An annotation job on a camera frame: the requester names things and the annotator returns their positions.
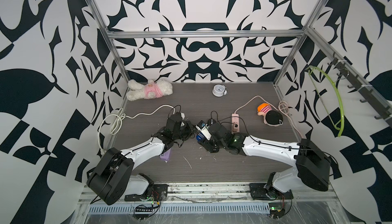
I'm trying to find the green plastic hanger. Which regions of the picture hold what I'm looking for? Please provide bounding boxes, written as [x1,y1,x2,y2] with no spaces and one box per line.
[306,66,346,137]

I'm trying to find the aluminium frame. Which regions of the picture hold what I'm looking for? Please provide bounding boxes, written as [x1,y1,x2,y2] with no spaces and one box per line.
[87,0,392,195]

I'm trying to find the white plush toy pink outfit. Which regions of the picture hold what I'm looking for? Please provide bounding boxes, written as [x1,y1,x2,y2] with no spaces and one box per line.
[126,80,173,101]

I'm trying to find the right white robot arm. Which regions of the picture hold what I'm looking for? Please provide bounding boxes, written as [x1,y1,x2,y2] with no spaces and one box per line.
[196,121,331,197]

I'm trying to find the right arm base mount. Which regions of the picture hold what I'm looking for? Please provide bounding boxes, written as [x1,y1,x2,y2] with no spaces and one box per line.
[249,172,294,201]

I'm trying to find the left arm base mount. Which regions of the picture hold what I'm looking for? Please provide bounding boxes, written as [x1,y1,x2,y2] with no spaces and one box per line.
[121,174,168,202]

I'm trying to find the white power strip cable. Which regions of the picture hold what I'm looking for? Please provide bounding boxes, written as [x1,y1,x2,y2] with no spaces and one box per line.
[97,104,177,157]

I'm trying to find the small white alarm clock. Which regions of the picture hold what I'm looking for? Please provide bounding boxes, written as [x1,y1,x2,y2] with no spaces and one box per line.
[212,84,228,97]

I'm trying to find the purple power strip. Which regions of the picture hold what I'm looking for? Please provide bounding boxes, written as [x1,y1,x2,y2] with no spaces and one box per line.
[160,149,171,163]

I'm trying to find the blue electric shaver white stripes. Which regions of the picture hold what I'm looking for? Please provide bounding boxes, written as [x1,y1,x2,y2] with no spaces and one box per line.
[196,132,206,144]

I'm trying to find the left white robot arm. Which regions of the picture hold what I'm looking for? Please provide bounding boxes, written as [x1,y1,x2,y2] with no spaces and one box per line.
[87,112,195,205]

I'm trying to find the pink power strip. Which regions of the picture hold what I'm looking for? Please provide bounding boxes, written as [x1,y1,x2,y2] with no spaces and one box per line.
[231,113,239,134]

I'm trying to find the black wall hook rack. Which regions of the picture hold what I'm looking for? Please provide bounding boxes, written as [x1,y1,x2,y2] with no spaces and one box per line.
[327,52,392,127]

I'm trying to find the pink power strip cable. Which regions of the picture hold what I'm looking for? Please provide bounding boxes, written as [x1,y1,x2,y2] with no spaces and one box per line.
[234,95,304,139]

